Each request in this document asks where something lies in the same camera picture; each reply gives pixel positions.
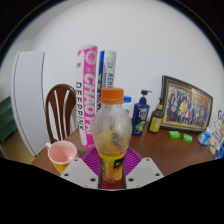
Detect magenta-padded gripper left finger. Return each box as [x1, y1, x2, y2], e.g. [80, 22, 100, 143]
[59, 146, 102, 190]

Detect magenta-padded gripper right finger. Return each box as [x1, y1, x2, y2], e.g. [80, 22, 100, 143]
[122, 146, 165, 190]

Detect orange-capped juice bottle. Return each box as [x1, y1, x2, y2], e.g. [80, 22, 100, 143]
[91, 87, 134, 186]

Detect pink and yellow mug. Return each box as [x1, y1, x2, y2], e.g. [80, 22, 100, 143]
[45, 140, 78, 174]

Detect small green packet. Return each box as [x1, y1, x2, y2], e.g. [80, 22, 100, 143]
[181, 133, 194, 143]
[168, 130, 181, 139]

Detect brown bottle with yellow label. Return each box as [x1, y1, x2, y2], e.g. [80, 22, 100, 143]
[147, 103, 165, 134]

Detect dark blue pump bottle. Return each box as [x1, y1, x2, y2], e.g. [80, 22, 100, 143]
[131, 89, 153, 137]

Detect white blue-capped lotion bottle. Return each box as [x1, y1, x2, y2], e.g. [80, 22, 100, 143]
[122, 95, 134, 119]

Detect dark brown wooden chair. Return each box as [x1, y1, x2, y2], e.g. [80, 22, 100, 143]
[44, 83, 79, 144]

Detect small tan snack packet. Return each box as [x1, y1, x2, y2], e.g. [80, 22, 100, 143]
[208, 141, 218, 155]

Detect framed group photo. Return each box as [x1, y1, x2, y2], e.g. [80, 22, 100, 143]
[160, 74, 214, 134]

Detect white paper gift bag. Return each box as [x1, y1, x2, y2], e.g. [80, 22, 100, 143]
[211, 106, 224, 148]

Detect tall white cabinet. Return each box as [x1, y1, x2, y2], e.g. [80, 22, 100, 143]
[10, 50, 48, 158]

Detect green crate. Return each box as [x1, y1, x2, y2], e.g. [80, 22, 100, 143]
[0, 95, 18, 143]

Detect white and blue shuttlecock tube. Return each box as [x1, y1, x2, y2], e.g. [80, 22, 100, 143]
[96, 49, 118, 114]

